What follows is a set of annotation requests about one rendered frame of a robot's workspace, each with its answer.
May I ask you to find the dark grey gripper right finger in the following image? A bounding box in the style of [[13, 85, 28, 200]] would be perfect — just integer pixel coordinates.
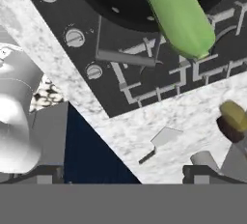
[[182, 164, 247, 184]]

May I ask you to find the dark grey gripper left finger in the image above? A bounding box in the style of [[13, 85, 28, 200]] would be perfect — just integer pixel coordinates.
[[0, 164, 66, 184]]

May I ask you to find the grey metal spatula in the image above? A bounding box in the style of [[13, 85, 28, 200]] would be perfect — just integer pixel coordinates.
[[138, 126, 184, 165]]

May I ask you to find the pale grey cylinder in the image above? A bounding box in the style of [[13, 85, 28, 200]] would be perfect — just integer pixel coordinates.
[[190, 150, 220, 171]]

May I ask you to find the dark blue cupboard front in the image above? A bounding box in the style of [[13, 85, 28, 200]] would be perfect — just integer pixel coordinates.
[[63, 103, 143, 184]]

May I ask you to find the yellow and brown food item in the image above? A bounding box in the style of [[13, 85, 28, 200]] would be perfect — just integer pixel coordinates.
[[216, 99, 247, 144]]

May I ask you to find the black hob with grey grates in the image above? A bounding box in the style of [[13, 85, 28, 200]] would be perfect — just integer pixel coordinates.
[[14, 0, 247, 119]]

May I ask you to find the green elongated vegetable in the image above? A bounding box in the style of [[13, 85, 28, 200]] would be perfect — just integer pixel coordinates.
[[137, 0, 216, 60]]

